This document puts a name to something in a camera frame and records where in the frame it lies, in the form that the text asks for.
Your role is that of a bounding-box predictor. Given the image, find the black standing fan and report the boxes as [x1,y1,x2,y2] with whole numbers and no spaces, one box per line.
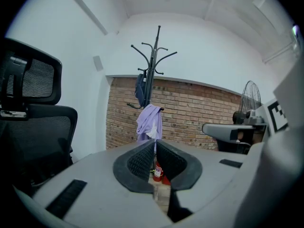
[232,80,262,126]

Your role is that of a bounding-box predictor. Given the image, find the navy blue cap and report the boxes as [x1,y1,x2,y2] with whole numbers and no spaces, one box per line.
[134,73,148,107]

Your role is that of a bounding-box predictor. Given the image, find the purple clothes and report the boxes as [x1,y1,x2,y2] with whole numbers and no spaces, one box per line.
[135,104,163,143]

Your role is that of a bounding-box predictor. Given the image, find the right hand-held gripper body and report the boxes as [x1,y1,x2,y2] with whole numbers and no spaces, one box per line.
[244,98,290,137]

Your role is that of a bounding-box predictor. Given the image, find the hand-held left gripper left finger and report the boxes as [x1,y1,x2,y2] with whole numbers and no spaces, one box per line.
[13,138,173,228]

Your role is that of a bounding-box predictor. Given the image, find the ceiling tube light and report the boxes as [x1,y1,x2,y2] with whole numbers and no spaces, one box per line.
[291,24,301,39]

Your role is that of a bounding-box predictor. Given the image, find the black coat rack stand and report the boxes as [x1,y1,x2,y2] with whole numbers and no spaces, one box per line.
[126,25,178,112]

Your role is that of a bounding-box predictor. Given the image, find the grey square wall panel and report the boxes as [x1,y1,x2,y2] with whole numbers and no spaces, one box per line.
[93,55,104,72]

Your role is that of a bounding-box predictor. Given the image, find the black mesh office chair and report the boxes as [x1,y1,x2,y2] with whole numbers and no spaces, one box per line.
[0,38,78,195]

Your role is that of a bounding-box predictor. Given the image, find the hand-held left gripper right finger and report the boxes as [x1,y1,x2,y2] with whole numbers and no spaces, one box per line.
[155,139,263,223]

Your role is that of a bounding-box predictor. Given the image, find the red fire extinguisher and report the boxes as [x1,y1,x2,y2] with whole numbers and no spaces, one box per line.
[152,160,165,183]

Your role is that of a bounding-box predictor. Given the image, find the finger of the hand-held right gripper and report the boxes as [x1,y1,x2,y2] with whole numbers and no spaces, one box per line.
[202,123,256,142]

